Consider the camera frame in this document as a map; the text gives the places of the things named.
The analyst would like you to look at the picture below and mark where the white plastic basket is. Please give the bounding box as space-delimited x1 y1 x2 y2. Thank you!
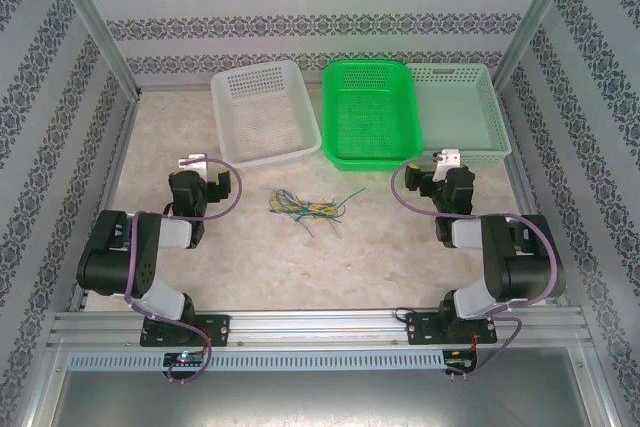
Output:
209 59 322 171

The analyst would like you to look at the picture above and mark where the green plastic basket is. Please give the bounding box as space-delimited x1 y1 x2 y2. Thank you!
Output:
321 59 425 173

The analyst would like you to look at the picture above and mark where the pale mint plastic basket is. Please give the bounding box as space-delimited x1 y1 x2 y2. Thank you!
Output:
404 62 513 168

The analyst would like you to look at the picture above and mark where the grey metal panel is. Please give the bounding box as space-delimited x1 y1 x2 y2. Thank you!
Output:
19 346 621 427

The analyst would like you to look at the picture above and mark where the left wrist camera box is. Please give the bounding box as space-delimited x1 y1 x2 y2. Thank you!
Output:
178 152 210 181

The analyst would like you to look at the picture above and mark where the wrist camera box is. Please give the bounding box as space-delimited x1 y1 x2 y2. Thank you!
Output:
178 152 210 181
431 147 464 183

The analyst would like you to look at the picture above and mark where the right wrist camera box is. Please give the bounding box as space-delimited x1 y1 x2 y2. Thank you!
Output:
431 147 464 183

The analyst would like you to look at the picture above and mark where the aluminium side rail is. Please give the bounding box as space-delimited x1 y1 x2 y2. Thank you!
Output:
69 91 140 313
501 94 571 307

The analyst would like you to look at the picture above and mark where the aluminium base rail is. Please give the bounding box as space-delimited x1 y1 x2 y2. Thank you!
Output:
49 309 586 348

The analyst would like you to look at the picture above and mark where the slotted grey cable duct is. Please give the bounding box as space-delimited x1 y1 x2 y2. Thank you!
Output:
67 349 447 372

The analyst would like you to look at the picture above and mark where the aluminium frame post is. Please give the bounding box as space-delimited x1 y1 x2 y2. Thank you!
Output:
492 0 584 93
42 0 142 98

